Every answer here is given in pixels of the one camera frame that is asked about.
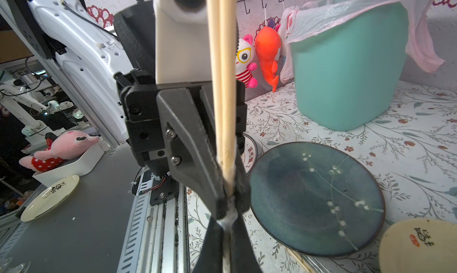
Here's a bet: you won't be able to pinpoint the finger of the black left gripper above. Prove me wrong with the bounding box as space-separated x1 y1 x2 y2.
199 83 251 213

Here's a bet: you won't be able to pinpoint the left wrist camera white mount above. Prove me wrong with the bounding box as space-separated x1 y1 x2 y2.
154 0 211 84

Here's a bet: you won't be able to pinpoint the cream plate outside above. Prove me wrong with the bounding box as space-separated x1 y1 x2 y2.
20 175 80 222

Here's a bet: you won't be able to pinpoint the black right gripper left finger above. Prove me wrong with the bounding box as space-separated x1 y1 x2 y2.
192 217 224 273

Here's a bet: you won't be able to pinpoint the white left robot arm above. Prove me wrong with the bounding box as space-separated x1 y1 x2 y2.
4 0 251 219

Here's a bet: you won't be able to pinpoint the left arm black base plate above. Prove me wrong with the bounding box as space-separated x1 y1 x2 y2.
130 167 179 206

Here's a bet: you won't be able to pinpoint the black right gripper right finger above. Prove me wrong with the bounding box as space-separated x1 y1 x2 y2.
230 215 262 273

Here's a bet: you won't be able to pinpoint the pink plush toy outside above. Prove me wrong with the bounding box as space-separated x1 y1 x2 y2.
19 130 101 173

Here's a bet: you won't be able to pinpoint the white orange patterned plate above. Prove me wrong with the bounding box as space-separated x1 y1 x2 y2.
241 134 259 174

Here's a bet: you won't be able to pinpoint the white plush doll yellow glasses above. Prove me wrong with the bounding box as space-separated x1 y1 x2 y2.
235 35 258 89

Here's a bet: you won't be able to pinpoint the red orange plush toy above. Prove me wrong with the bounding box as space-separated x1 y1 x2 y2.
255 26 282 92

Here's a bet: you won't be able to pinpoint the cream round plate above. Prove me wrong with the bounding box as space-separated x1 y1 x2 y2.
378 219 457 273

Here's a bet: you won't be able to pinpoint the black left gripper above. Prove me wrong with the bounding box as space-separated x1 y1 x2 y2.
114 69 227 219

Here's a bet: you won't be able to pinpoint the white tray outside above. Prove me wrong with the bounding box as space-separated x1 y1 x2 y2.
32 141 111 187

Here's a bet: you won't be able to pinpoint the green trash bin with bag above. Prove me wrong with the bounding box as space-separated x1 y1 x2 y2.
279 0 443 131

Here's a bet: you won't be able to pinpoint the dark green glass plate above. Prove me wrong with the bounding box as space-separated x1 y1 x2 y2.
250 142 386 257

